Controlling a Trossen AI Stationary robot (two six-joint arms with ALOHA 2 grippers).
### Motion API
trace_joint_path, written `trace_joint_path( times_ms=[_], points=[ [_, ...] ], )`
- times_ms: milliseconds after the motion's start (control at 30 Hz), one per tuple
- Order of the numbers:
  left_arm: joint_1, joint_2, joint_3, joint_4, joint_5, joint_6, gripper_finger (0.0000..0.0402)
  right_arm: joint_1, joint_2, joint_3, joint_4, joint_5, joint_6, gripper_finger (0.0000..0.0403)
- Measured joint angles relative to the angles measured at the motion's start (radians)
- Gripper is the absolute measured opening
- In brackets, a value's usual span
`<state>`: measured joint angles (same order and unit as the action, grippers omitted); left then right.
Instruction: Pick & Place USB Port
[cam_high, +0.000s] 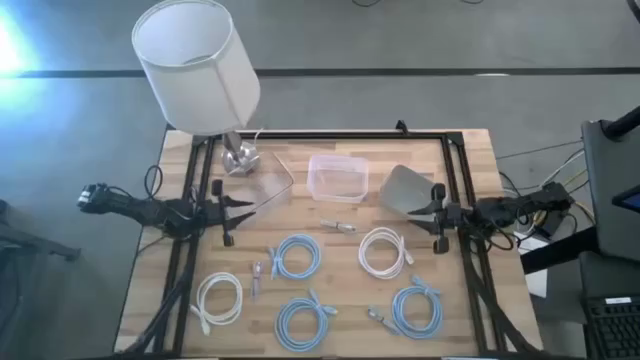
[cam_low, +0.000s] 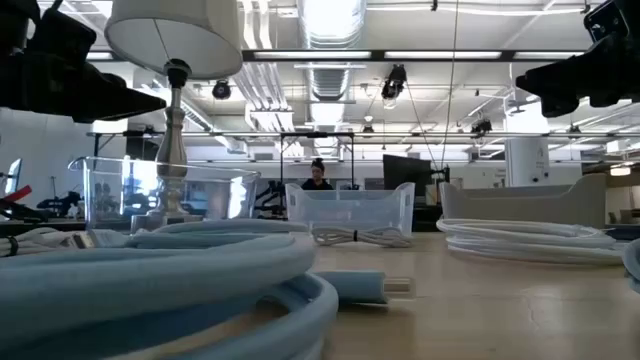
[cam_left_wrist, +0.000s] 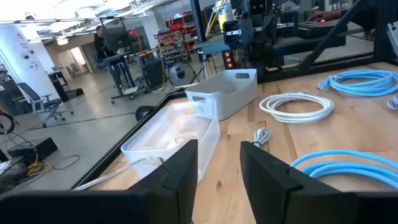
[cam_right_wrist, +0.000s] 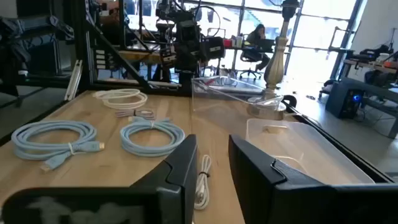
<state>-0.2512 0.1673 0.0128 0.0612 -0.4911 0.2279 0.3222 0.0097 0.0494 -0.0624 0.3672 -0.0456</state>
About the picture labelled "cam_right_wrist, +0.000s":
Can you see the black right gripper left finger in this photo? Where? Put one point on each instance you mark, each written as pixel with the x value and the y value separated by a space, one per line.
pixel 174 193

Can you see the black office chair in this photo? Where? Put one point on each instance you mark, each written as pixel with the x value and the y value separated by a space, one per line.
pixel 250 57

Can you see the white shade table lamp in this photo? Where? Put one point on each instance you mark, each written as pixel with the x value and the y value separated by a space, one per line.
pixel 275 62

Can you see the clear acrylic box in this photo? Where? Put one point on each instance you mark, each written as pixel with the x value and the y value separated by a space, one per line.
pixel 217 105

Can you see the white metal bar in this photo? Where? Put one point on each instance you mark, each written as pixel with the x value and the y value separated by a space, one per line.
pixel 74 79

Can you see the wooden background desk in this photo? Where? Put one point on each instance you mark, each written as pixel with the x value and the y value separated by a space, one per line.
pixel 367 64

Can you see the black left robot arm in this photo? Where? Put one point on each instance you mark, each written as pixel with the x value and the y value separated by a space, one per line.
pixel 186 46

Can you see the frosted plastic food container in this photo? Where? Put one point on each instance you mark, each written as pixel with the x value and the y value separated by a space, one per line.
pixel 311 149

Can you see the black aluminium table frame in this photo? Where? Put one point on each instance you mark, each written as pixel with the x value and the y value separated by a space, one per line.
pixel 81 56

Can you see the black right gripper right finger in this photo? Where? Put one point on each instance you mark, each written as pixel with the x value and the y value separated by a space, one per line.
pixel 264 199

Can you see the person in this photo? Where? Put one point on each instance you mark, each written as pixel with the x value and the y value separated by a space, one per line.
pixel 258 35

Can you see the black equipment rack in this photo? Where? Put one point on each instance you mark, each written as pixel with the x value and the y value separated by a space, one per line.
pixel 28 56

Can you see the black computer tower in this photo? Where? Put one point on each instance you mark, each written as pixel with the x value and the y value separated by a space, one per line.
pixel 340 99

